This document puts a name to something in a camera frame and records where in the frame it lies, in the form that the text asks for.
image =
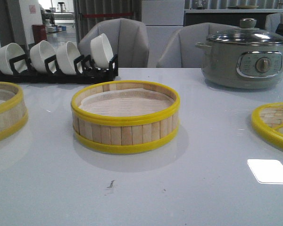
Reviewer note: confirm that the bamboo steamer tray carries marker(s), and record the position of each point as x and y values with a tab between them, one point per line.
125	135
13	113

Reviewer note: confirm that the bamboo steamer lid yellow rim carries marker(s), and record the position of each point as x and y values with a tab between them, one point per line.
267	121

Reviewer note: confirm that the white steamer liner paper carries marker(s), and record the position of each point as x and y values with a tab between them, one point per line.
126	103

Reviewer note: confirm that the black bowl rack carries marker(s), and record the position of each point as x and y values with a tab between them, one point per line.
85	71

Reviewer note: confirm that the grey chair middle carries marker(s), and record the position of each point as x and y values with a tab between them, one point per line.
180	50

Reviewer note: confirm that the grey chair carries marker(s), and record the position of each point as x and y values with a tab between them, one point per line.
128	39
272	21
180	50

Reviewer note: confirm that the white bowl right end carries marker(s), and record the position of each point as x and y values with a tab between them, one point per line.
101	51

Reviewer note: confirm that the grey chair left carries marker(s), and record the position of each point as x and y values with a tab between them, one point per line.
128	39

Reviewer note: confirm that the white bowl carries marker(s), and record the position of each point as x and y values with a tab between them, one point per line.
39	53
66	54
8	52

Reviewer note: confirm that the grey electric cooking pot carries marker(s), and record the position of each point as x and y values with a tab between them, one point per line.
242	66

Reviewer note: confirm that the red bin in background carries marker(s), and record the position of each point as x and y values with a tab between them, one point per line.
39	33

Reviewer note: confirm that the glass pot lid with knob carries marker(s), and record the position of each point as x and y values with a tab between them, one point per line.
247	34

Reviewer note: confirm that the white bowl far left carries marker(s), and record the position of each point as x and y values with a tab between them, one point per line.
8	52

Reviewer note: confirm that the grey chair far right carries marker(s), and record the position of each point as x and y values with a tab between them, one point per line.
272	21

